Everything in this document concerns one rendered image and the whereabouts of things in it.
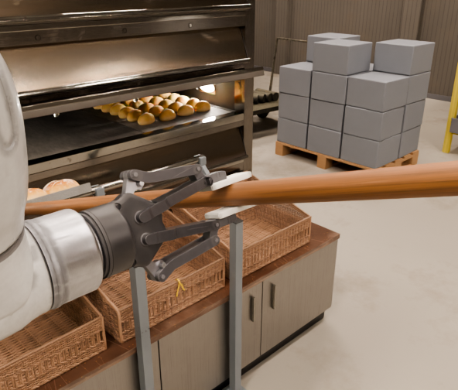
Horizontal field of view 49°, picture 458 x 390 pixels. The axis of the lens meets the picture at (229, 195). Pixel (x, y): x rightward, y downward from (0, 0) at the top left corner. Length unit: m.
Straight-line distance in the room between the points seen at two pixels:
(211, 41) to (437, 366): 2.02
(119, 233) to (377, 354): 2.50
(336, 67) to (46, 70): 3.46
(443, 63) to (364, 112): 4.09
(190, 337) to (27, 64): 1.26
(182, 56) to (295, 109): 3.16
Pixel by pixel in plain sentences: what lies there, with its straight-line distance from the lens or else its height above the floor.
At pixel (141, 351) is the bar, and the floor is 0.59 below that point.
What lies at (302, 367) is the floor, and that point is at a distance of 2.77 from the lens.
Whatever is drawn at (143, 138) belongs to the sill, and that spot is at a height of 1.18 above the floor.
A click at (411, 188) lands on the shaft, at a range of 0.47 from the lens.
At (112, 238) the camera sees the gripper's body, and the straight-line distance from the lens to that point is 0.51.
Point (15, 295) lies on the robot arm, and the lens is 0.46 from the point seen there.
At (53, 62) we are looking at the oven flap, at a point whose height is 1.56.
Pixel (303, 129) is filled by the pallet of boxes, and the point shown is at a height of 0.36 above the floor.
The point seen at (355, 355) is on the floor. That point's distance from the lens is 2.89.
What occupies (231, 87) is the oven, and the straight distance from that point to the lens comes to 2.80.
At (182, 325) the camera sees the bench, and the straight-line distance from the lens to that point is 2.11.
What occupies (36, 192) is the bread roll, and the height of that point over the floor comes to 1.27.
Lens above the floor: 1.86
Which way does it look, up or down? 24 degrees down
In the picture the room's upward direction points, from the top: straight up
